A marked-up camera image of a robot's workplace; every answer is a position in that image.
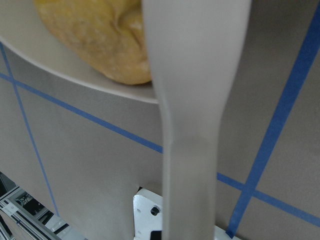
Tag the beige plastic dustpan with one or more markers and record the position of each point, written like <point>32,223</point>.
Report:
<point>89,174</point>

